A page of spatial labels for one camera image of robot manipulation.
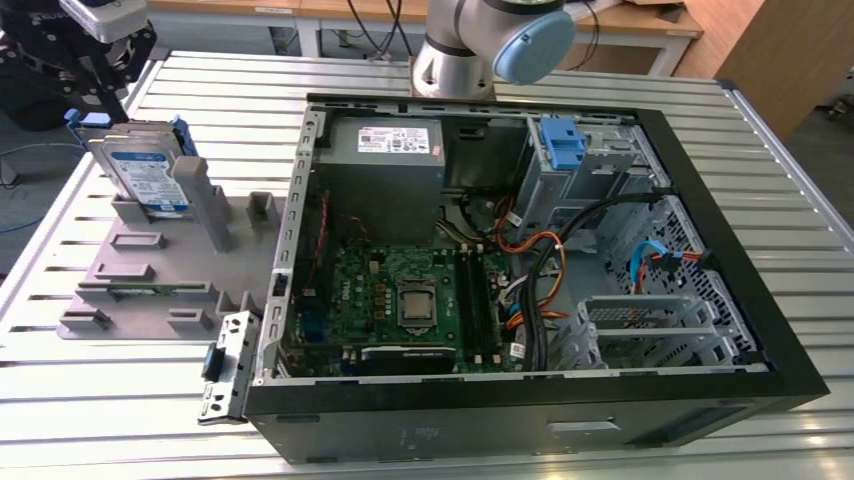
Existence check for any brown wooden cabinet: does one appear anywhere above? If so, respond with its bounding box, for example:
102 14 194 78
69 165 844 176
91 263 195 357
680 0 854 144

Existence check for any grey power supply unit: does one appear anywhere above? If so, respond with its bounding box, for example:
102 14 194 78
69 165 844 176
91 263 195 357
313 117 448 244

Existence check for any red yellow power wire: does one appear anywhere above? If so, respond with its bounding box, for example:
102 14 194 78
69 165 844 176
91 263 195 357
638 248 717 296

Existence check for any light blue floor cable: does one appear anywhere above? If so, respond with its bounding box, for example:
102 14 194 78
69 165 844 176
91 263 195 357
0 142 87 236

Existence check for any black cable bundle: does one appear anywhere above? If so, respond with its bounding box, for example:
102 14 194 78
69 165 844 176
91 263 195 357
520 192 669 372

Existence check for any hard disk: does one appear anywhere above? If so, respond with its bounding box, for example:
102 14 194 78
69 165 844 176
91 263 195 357
65 110 197 219

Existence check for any black PC case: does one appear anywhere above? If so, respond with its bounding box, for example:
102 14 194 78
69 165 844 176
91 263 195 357
243 91 833 464

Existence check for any grey parts rack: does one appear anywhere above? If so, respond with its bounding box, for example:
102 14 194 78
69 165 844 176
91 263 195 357
57 155 293 346

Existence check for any grey metal drive cage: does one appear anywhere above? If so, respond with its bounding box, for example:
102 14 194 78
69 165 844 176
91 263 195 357
517 115 673 236

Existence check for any metal slot bracket blue latch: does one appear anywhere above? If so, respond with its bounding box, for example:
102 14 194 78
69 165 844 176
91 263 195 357
197 309 263 426

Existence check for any green motherboard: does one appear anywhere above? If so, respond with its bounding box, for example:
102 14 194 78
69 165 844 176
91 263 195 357
279 242 529 376

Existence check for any blue plastic drive latch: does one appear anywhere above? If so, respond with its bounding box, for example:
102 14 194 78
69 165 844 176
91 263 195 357
540 117 588 171

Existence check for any wooden desk white frame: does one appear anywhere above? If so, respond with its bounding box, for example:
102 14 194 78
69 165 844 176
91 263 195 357
566 0 708 77
146 0 429 59

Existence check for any CPU socket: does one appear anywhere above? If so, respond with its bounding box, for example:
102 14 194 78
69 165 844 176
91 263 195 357
394 279 442 337

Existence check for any blue data wire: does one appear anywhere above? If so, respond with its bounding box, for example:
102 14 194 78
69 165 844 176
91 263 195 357
626 239 669 296

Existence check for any silver CPU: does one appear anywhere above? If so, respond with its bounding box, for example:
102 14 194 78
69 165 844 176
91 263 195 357
404 292 436 321

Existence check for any black RAM slot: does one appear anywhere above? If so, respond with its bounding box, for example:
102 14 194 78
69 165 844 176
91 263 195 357
474 243 506 366
457 243 488 366

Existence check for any black graphics card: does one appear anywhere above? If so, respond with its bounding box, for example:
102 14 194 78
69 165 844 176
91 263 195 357
358 343 461 377

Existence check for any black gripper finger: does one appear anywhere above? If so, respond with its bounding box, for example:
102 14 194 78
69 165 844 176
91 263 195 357
103 19 162 124
0 44 126 124

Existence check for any red twisted wire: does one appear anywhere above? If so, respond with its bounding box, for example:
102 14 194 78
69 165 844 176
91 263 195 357
303 191 334 297

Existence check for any metal disk bay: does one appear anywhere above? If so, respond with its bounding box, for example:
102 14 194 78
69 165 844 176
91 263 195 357
560 293 762 371

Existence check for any orange wire bundle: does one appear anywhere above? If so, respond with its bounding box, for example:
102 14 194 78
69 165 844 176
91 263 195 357
497 232 569 331

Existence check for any green RAM stick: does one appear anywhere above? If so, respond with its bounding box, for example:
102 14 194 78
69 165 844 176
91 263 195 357
106 284 206 299

